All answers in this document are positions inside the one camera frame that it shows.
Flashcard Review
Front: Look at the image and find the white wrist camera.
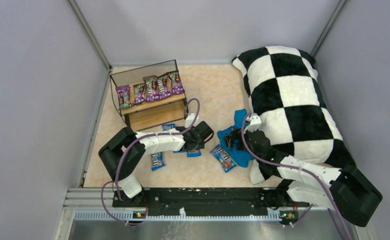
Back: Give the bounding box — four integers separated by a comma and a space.
243, 113, 262, 133
184, 112, 199, 128

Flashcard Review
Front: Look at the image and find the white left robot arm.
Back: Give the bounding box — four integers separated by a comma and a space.
98, 121, 214, 199

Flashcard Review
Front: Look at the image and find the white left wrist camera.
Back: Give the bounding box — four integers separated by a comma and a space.
184, 112, 199, 128

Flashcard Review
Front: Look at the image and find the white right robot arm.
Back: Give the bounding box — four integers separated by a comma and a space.
222, 128, 383, 227

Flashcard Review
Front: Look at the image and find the blue cloth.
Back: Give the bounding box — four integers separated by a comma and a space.
217, 109, 253, 168

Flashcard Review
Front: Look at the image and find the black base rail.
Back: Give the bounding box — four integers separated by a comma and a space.
112, 187, 308, 217

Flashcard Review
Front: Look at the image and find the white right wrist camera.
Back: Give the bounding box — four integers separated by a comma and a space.
243, 113, 262, 133

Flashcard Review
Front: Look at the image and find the black white checkered pillow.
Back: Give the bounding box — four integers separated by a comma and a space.
231, 46, 356, 168

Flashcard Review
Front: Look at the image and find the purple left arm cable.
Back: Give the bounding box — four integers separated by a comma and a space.
100, 97, 201, 227

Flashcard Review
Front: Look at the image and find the purple candy bag bottom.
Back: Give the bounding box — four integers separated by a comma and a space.
133, 83, 145, 105

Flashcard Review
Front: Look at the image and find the wood and wire shelf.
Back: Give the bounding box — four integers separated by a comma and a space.
110, 59, 188, 131

